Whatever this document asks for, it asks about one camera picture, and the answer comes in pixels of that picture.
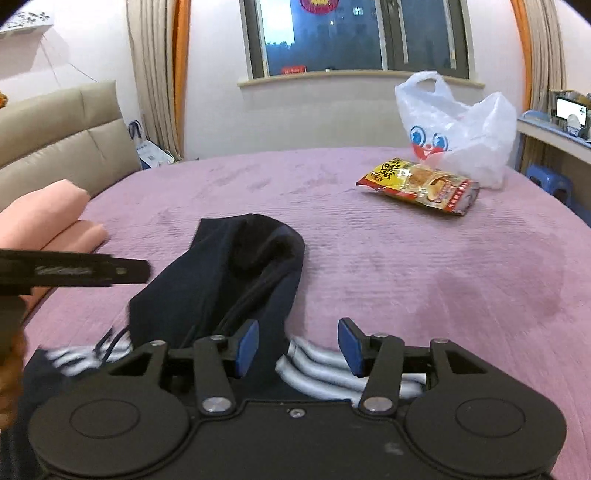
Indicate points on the beige orange curtain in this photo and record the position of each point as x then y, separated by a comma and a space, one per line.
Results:
538, 50
154, 69

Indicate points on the red window decoration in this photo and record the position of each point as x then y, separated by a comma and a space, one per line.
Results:
318, 4

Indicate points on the white air conditioner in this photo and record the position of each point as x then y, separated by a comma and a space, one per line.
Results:
25, 23

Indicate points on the small red box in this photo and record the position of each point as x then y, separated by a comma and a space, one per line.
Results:
293, 70

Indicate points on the navy blue garment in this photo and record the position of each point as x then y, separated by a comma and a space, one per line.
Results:
231, 272

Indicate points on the small desk screen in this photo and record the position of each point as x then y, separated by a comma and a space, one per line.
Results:
571, 110

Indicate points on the white printed plastic bag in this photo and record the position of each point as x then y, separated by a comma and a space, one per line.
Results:
466, 124

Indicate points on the yellow red snack packet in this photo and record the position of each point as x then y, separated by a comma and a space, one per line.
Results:
415, 184

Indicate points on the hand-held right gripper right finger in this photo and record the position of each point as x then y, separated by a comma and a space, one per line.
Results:
348, 346

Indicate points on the dark framed window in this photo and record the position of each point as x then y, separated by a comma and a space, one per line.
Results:
332, 37

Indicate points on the folded pink quilt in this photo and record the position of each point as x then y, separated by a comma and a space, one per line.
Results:
51, 217

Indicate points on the light blue desk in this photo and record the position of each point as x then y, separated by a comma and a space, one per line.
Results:
554, 138

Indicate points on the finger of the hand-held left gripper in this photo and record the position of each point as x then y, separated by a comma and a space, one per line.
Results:
92, 270

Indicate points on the beige padded headboard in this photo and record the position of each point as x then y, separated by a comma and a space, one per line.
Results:
60, 134

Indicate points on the orange plush toy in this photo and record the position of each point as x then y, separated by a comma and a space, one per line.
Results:
2, 100

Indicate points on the white windowsill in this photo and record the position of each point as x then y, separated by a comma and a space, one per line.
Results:
351, 81

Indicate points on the blue plastic stool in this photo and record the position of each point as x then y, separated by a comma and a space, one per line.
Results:
549, 177

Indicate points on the white blue paper bag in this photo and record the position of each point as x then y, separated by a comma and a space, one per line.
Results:
147, 147

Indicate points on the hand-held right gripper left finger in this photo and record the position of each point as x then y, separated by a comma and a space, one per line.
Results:
247, 348

